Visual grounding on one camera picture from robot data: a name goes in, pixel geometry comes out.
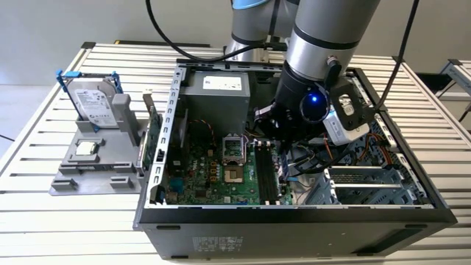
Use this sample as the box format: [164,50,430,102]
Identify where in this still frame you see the grey power supply unit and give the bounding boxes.
[179,71,252,133]

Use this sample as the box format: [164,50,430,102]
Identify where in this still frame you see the small metal slat table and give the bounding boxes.
[436,58,471,124]

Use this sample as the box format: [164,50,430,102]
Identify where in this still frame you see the silver CPU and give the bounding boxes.
[75,141,99,155]

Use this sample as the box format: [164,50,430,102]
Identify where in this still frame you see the thin dark cable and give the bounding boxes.
[378,0,420,111]

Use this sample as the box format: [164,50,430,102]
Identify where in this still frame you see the thick black cable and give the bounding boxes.
[146,0,288,62]

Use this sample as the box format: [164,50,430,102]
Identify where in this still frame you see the black PC case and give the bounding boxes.
[132,57,459,262]

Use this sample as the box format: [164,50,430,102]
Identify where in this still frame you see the orange yellow thin wires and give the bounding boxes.
[324,136,335,160]

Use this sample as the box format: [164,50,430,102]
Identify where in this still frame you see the red orange power wires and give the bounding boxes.
[359,132,395,169]

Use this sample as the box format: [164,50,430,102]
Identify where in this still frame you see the green motherboard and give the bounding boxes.
[163,132,295,206]

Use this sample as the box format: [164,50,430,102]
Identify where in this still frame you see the silver perforated disk bay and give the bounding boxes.
[304,112,434,206]

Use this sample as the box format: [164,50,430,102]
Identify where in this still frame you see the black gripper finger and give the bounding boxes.
[252,100,294,151]

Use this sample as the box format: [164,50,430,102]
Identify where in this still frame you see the grey parts rack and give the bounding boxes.
[50,93,148,197]

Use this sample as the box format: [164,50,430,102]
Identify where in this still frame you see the black case fan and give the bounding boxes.
[175,109,191,166]

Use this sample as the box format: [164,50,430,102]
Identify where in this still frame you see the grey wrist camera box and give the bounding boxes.
[323,82,376,146]

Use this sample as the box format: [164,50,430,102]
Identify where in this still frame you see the hard disk in blue carrier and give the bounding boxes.
[55,69,124,132]

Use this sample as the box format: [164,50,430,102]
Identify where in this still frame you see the green graphics card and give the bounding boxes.
[135,87,166,177]

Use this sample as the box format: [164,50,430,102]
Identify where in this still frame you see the CPU socket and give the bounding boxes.
[223,165,247,184]

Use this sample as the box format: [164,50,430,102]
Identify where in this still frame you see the black cable bundle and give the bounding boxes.
[290,149,354,174]

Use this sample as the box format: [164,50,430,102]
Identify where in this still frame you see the twisted multicolour fan wire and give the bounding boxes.
[187,119,219,147]

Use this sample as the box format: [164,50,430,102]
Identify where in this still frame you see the metal socket cover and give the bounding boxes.
[222,133,247,164]

